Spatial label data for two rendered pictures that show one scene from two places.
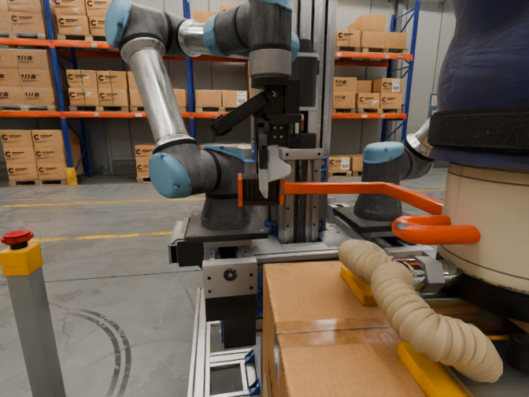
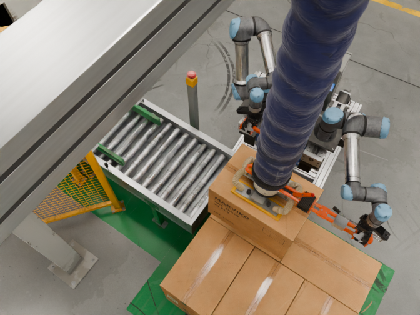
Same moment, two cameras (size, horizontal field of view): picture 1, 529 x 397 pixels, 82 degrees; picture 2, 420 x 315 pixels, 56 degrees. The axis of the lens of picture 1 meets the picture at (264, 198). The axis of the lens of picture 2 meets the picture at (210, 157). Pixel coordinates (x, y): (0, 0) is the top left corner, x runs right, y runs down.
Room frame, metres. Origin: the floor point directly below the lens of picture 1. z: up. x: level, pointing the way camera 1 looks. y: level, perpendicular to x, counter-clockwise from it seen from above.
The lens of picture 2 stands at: (-0.65, -0.69, 3.32)
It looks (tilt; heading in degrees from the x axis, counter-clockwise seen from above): 61 degrees down; 39
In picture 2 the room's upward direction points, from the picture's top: straight up
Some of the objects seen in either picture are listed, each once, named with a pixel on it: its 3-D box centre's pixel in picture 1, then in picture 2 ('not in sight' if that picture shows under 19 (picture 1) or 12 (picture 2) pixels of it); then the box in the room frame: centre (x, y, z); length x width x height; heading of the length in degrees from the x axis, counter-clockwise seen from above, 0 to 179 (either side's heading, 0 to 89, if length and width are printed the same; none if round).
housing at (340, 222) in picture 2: not in sight; (340, 222); (0.39, -0.77, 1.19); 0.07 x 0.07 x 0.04; 5
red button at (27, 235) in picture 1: (18, 239); (191, 75); (0.78, 0.67, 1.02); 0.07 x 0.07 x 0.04
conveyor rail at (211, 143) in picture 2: not in sight; (128, 97); (0.56, 1.25, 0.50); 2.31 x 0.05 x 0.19; 95
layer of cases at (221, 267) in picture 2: not in sight; (268, 280); (0.09, -0.63, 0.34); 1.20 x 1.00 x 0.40; 95
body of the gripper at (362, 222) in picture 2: not in sight; (367, 224); (0.40, -0.88, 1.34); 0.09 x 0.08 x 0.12; 95
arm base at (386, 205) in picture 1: (378, 199); (326, 128); (0.96, -0.37, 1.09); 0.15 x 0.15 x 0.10
